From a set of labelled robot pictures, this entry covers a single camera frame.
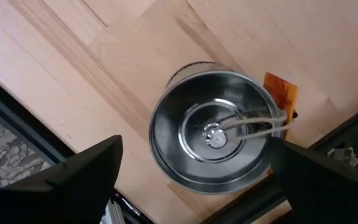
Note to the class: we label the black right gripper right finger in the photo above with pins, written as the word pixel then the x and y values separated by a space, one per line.
pixel 331 196

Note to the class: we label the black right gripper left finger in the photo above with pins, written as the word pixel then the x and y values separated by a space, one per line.
pixel 57 199

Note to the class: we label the silver tin with orange tag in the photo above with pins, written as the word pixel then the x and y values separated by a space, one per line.
pixel 197 168

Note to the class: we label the silver aluminium crossbar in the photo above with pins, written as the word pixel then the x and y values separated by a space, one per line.
pixel 113 214

